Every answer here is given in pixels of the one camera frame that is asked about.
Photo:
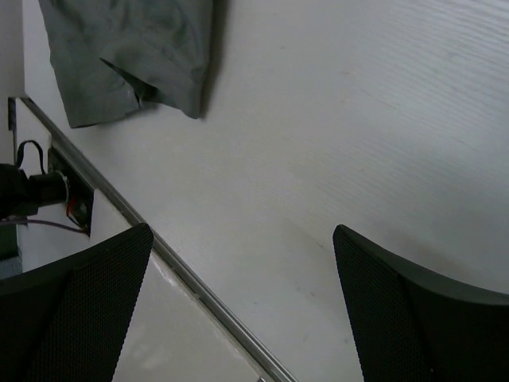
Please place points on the grey pleated skirt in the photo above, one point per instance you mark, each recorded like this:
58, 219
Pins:
111, 58

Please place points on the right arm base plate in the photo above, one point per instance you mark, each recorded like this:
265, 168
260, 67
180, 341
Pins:
79, 204

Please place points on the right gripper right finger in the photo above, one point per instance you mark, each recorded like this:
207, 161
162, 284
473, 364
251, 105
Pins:
412, 324

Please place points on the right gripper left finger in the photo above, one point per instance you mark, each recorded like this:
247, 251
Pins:
67, 320

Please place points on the aluminium front rail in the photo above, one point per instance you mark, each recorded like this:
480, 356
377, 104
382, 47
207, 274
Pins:
254, 347

